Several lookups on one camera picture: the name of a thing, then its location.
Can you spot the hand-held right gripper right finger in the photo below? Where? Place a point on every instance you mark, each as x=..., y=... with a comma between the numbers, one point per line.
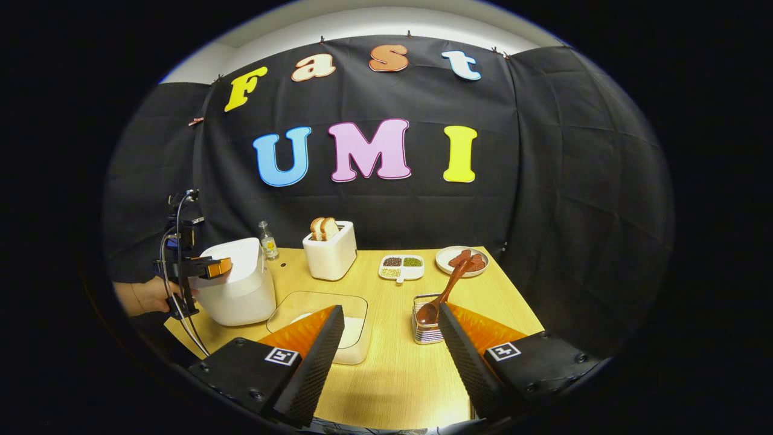
x=468, y=368

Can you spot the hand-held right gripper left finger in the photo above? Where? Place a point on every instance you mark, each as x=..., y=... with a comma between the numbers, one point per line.
x=317, y=368

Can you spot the bread slice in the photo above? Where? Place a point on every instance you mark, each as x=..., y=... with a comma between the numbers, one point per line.
x=331, y=228
x=316, y=229

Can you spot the white rice cooker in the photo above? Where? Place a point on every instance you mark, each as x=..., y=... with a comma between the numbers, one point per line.
x=241, y=296

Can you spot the white toaster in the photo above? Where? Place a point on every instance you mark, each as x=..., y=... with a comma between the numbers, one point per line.
x=332, y=260

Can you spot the white round plate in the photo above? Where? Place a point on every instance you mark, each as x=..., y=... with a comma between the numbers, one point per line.
x=444, y=257

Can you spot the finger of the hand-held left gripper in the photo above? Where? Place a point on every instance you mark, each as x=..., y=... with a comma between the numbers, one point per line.
x=218, y=267

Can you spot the clear plastic container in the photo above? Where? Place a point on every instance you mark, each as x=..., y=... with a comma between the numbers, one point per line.
x=314, y=300

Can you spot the red meat slice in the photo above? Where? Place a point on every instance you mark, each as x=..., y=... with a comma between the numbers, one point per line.
x=460, y=258
x=477, y=263

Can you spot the white divided dish with beans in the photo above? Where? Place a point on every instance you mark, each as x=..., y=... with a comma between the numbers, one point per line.
x=410, y=272

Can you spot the small glass bottle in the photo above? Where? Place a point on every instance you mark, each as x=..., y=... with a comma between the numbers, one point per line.
x=269, y=244

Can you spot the brown wooden spoon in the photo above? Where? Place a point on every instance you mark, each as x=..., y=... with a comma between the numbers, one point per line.
x=447, y=290

